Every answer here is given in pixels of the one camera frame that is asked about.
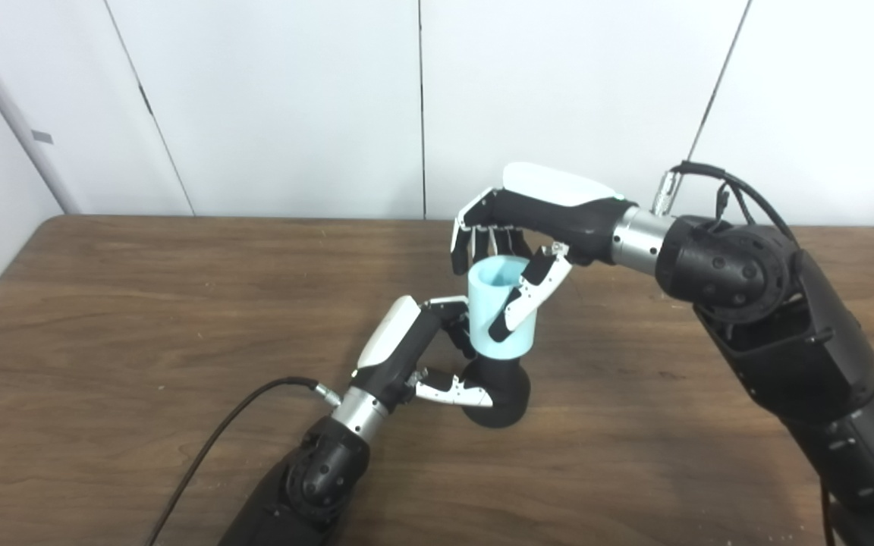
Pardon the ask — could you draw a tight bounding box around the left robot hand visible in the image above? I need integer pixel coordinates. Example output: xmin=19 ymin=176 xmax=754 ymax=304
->
xmin=350 ymin=295 xmax=495 ymax=411

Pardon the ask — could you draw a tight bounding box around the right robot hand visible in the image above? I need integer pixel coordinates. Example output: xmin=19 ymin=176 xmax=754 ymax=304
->
xmin=450 ymin=162 xmax=640 ymax=343

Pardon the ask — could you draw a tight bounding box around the light-blue hose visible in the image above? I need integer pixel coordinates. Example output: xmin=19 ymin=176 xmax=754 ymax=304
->
xmin=467 ymin=256 xmax=538 ymax=361

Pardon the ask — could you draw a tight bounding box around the black peg stand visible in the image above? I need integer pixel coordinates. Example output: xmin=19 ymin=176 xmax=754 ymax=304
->
xmin=458 ymin=353 xmax=531 ymax=429

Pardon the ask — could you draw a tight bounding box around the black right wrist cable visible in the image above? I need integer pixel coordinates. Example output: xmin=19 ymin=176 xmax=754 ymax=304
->
xmin=651 ymin=161 xmax=799 ymax=245

